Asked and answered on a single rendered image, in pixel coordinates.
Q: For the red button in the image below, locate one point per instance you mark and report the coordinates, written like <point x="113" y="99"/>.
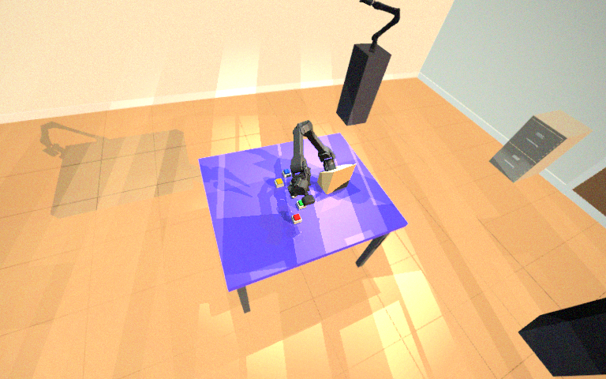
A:
<point x="296" y="218"/>

